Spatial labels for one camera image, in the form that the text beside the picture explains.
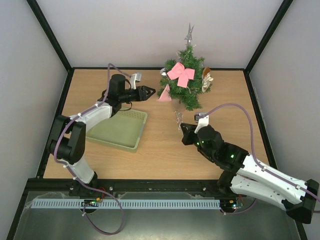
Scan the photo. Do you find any small green christmas tree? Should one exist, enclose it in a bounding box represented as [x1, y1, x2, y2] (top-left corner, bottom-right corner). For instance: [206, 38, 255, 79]
[156, 43, 213, 112]

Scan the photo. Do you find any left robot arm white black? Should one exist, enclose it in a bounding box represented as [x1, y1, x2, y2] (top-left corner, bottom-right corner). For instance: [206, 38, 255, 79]
[46, 73, 156, 197]

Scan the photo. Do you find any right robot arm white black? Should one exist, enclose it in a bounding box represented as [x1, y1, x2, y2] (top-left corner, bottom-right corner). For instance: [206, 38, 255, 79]
[180, 123, 320, 224]

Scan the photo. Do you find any pink hat gnome ornament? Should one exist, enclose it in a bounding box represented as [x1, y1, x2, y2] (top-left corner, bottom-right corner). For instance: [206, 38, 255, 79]
[157, 84, 172, 102]

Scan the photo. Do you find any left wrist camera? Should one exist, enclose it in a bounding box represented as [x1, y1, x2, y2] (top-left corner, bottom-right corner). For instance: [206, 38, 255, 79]
[129, 72, 142, 90]

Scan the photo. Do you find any brown hat snowman ornament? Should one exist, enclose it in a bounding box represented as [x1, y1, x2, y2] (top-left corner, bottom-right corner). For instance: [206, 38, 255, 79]
[201, 67, 213, 93]

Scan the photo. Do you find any pink heart ornament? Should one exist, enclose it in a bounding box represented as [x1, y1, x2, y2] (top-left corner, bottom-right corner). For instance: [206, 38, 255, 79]
[167, 62, 195, 88]

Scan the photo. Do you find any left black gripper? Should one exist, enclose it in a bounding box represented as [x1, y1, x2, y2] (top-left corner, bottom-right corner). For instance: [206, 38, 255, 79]
[120, 86, 157, 104]

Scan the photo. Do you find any light green plastic basket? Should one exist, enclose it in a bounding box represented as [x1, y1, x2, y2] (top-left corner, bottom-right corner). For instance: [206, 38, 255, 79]
[86, 108, 148, 153]

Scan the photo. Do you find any black aluminium frame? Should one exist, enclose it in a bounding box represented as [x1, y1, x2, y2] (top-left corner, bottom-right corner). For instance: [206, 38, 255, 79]
[6, 0, 308, 240]

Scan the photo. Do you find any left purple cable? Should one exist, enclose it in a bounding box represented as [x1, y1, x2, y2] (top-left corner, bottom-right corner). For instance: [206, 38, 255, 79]
[53, 62, 126, 236]

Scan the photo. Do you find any light blue slotted cable duct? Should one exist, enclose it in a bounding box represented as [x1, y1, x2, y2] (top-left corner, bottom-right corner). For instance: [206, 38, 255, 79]
[31, 198, 221, 210]

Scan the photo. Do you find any silver disco ball ornament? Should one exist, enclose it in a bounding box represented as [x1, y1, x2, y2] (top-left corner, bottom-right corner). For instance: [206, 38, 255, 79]
[160, 67, 168, 77]

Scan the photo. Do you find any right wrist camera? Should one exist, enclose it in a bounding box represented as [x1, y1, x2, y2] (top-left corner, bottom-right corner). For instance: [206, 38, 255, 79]
[194, 112, 209, 134]

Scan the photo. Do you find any silver spiral ornament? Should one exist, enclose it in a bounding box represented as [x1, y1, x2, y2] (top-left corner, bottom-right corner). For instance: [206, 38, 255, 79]
[174, 109, 184, 133]

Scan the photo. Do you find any silver star tree topper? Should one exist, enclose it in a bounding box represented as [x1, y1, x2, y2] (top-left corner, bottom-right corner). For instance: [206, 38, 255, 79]
[184, 23, 194, 47]

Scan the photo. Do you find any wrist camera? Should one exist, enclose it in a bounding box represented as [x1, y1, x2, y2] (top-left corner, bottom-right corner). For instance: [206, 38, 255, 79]
[129, 72, 142, 90]
[194, 112, 209, 134]

